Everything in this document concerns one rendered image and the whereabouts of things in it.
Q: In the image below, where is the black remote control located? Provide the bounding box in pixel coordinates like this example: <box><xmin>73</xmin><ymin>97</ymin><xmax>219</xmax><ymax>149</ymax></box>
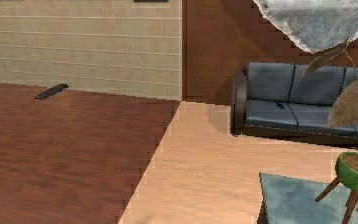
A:
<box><xmin>33</xmin><ymin>82</ymin><xmax>70</xmax><ymax>101</ymax></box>

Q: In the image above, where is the pale grey glass table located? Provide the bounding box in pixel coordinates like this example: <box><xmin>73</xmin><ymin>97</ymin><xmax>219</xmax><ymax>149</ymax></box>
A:
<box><xmin>257</xmin><ymin>172</ymin><xmax>358</xmax><ymax>224</ymax></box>

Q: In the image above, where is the brown-leaved plant in green pot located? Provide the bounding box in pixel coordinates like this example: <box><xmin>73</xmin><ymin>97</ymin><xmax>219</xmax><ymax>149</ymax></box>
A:
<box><xmin>299</xmin><ymin>35</ymin><xmax>358</xmax><ymax>224</ymax></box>

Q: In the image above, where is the grey sofa with brown frame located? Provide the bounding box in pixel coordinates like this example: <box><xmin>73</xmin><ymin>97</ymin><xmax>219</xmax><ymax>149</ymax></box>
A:
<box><xmin>229</xmin><ymin>61</ymin><xmax>358</xmax><ymax>146</ymax></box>

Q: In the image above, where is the white fur wall hanging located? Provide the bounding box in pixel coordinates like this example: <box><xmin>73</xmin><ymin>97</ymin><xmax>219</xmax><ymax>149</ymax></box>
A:
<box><xmin>252</xmin><ymin>0</ymin><xmax>358</xmax><ymax>55</ymax></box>

